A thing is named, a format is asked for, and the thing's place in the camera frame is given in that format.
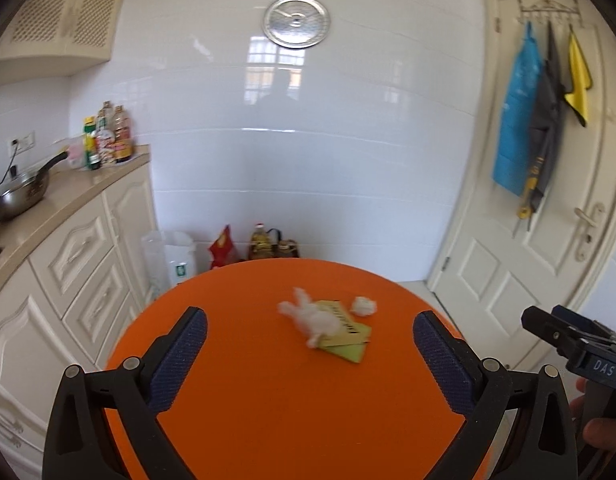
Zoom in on person's right hand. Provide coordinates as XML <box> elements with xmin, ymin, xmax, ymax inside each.
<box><xmin>569</xmin><ymin>379</ymin><xmax>616</xmax><ymax>456</ymax></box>

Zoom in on yellow cloth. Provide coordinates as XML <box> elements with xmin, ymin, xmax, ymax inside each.
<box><xmin>564</xmin><ymin>30</ymin><xmax>593</xmax><ymax>127</ymax></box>

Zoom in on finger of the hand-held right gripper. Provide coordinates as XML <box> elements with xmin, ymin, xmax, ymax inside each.
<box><xmin>521</xmin><ymin>306</ymin><xmax>591</xmax><ymax>358</ymax></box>
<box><xmin>552</xmin><ymin>304</ymin><xmax>616</xmax><ymax>338</ymax></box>

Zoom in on yellow cooking oil bottle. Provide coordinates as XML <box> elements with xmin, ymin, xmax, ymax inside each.
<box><xmin>249</xmin><ymin>221</ymin><xmax>273</xmax><ymax>261</ymax></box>

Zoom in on metal door handle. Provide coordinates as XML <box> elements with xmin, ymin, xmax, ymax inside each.
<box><xmin>574</xmin><ymin>203</ymin><xmax>605</xmax><ymax>261</ymax></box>

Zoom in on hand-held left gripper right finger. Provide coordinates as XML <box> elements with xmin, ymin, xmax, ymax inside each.
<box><xmin>413</xmin><ymin>310</ymin><xmax>579</xmax><ymax>480</ymax></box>

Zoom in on blue apron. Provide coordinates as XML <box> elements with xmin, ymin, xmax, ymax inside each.
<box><xmin>492</xmin><ymin>22</ymin><xmax>544</xmax><ymax>197</ymax></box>

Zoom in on white wall socket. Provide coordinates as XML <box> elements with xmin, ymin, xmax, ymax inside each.
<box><xmin>8</xmin><ymin>131</ymin><xmax>36</xmax><ymax>153</ymax></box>

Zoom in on pink cup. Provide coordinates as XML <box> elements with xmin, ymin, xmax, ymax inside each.
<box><xmin>68</xmin><ymin>135</ymin><xmax>87</xmax><ymax>170</ymax></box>

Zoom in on green yellow bottle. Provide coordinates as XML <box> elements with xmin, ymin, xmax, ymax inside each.
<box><xmin>84</xmin><ymin>116</ymin><xmax>101</xmax><ymax>171</ymax></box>

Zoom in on long white tissue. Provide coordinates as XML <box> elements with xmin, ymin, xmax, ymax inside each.
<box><xmin>279</xmin><ymin>287</ymin><xmax>341</xmax><ymax>348</ymax></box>

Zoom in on steel wok with black handle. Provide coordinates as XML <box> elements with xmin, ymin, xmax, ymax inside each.
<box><xmin>0</xmin><ymin>151</ymin><xmax>69</xmax><ymax>221</ymax></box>

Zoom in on red bag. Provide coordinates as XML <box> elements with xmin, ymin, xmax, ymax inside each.
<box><xmin>209</xmin><ymin>224</ymin><xmax>241</xmax><ymax>271</ymax></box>

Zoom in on white panel door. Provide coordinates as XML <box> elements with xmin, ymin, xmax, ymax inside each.
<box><xmin>428</xmin><ymin>0</ymin><xmax>616</xmax><ymax>361</ymax></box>

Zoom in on cream base cabinets with counter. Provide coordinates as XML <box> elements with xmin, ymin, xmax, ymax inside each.
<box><xmin>0</xmin><ymin>144</ymin><xmax>159</xmax><ymax>461</ymax></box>

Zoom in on cream lattice door cabinet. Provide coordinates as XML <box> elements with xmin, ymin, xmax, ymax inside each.
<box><xmin>0</xmin><ymin>0</ymin><xmax>128</xmax><ymax>77</ymax></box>

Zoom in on green yellow packet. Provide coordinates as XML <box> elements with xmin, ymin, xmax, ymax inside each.
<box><xmin>330</xmin><ymin>335</ymin><xmax>371</xmax><ymax>363</ymax></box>

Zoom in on metal door hook rack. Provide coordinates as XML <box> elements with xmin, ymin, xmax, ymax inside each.
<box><xmin>518</xmin><ymin>0</ymin><xmax>584</xmax><ymax>28</ymax></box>

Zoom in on dark soy sauce bottle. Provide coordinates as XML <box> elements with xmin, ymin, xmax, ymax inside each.
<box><xmin>112</xmin><ymin>105</ymin><xmax>134</xmax><ymax>163</ymax></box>

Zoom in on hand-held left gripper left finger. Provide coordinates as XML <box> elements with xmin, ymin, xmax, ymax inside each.
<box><xmin>42</xmin><ymin>306</ymin><xmax>209</xmax><ymax>480</ymax></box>

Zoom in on grey apron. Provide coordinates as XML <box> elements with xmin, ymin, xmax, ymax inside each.
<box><xmin>513</xmin><ymin>22</ymin><xmax>571</xmax><ymax>238</ymax></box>

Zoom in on yellow snack packet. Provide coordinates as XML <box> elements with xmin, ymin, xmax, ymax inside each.
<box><xmin>315</xmin><ymin>301</ymin><xmax>373</xmax><ymax>348</ymax></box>

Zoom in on round steel lid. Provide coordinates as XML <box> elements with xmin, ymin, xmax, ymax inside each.
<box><xmin>262</xmin><ymin>0</ymin><xmax>332</xmax><ymax>49</ymax></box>

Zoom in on white plastic bag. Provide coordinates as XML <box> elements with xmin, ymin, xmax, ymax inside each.
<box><xmin>141</xmin><ymin>230</ymin><xmax>197</xmax><ymax>303</ymax></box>

